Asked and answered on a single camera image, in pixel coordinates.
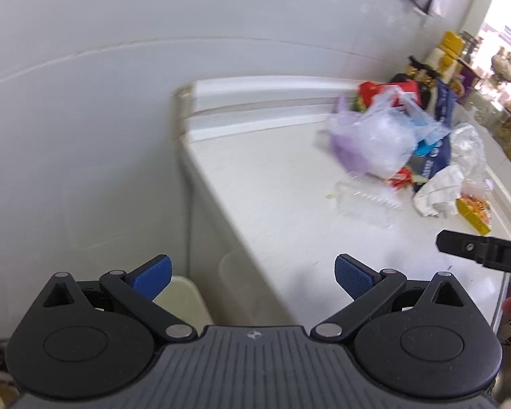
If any white plastic bin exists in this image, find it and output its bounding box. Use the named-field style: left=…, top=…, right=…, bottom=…
left=153, top=275, right=216, bottom=334

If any yellow snack packet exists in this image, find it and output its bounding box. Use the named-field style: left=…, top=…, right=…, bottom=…
left=455, top=195, right=493, bottom=237

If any red orange snack wrapper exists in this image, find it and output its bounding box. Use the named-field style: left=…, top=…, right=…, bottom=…
left=385, top=167, right=415, bottom=189

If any clear plastic bag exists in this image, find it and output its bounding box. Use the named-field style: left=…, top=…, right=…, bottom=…
left=326, top=91, right=419, bottom=180

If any crumpled clear plastic wrap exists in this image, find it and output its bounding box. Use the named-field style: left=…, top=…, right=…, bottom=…
left=449, top=123, right=495, bottom=197

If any clear plastic tray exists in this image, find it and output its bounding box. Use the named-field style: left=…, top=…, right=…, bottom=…
left=332, top=180, right=404, bottom=227

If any garlic bunch in glass vase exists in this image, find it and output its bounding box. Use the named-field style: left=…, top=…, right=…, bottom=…
left=492, top=47, right=511, bottom=84

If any window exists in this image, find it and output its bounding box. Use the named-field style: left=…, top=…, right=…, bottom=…
left=472, top=0, right=511, bottom=94

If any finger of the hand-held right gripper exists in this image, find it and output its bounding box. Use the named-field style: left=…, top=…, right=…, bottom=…
left=436, top=230, right=491, bottom=267

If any dark blue snack packet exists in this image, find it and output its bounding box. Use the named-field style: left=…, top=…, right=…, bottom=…
left=409, top=77, right=457, bottom=193

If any purple rubber glove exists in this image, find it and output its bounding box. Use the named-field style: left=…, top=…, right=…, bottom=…
left=330, top=131, right=367, bottom=172

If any purple instant noodle cup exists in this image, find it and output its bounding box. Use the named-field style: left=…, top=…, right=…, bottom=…
left=451, top=66, right=480, bottom=103

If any white kitchen cabinet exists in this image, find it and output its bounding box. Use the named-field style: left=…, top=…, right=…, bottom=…
left=172, top=87, right=309, bottom=331

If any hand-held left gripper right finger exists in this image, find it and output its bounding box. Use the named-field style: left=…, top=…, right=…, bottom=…
left=310, top=253, right=474, bottom=344

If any white bottle with yellow cap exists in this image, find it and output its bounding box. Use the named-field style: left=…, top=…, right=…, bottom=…
left=423, top=30, right=463, bottom=78

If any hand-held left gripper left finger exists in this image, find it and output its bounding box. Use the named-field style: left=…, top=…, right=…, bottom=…
left=36, top=255, right=197, bottom=344

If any dark sauce bottle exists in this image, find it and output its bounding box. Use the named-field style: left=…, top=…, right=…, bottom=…
left=420, top=64, right=437, bottom=96
left=406, top=56, right=423, bottom=94

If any light blue plastic bag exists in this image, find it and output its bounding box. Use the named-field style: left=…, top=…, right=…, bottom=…
left=402, top=94, right=442, bottom=146

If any red snack packet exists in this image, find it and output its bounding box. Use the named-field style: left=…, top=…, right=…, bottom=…
left=358, top=81, right=417, bottom=109

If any white crumpled paper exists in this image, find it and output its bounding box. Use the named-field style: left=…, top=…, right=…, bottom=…
left=413, top=164, right=466, bottom=219

